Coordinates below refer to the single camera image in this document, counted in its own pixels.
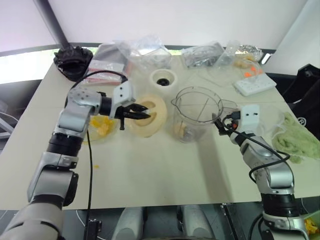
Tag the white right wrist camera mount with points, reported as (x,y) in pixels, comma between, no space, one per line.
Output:
(250,115)

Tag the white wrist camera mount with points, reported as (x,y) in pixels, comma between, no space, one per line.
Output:
(250,115)
(123,93)

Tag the white juicer base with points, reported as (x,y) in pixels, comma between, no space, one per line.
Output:
(163,76)

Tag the beige round juicer lid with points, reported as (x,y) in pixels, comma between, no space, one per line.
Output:
(156,117)

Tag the crumpled aluminium foil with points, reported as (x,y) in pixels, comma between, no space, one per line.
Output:
(250,51)

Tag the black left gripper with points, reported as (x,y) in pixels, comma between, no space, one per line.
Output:
(117,112)

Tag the clear blender jar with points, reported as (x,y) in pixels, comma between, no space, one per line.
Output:
(197,110)

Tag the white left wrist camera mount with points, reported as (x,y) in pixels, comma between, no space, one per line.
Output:
(123,93)

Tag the light green cloth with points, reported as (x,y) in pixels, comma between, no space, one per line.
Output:
(292,140)

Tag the grey bag with pink packs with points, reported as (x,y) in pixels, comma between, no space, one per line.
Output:
(107,62)

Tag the white power strip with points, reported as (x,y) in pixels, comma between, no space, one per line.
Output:
(255,85)

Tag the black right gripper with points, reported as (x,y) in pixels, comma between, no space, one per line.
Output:
(231,125)

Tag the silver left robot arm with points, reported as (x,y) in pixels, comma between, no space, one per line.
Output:
(72,117)

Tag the black slanted pole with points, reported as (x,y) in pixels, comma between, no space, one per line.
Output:
(53,22)

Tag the grey rounded shape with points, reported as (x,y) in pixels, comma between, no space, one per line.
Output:
(196,223)
(130,225)

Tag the clear bag with orange bits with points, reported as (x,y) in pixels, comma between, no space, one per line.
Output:
(240,67)

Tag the crumpled clear plastic bag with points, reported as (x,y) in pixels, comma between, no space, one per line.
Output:
(147,51)

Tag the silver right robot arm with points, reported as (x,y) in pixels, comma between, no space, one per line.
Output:
(275,175)

